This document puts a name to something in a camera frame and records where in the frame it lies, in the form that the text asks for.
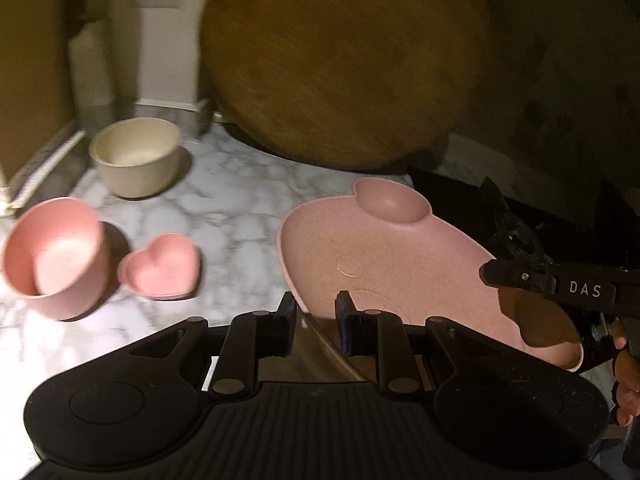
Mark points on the pink heart-shaped dish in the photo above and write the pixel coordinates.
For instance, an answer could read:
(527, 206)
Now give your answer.
(160, 270)

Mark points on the pink bear-shaped plate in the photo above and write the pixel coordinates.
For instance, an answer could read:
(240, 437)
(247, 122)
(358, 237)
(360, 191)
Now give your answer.
(400, 260)

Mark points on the beige bowl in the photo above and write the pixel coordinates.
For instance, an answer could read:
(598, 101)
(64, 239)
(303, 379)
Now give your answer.
(135, 160)

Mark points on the person's right hand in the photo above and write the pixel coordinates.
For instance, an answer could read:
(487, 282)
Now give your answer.
(630, 385)

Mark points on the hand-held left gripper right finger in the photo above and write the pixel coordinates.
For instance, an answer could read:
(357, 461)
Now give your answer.
(346, 325)

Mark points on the white patterned edge tape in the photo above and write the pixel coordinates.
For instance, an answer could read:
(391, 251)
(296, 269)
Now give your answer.
(45, 165)

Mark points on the round wooden cutting board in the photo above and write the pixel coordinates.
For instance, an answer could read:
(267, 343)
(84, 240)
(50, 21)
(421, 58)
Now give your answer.
(345, 60)

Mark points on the pink bowl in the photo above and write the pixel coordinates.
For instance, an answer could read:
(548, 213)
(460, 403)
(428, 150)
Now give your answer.
(55, 260)

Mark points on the black gas stove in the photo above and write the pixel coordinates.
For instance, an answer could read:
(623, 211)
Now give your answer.
(575, 220)

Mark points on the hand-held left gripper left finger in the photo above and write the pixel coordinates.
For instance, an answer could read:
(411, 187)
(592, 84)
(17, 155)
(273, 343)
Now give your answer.
(287, 322)

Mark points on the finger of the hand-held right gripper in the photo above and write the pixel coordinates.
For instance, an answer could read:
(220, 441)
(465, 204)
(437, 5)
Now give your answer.
(515, 277)

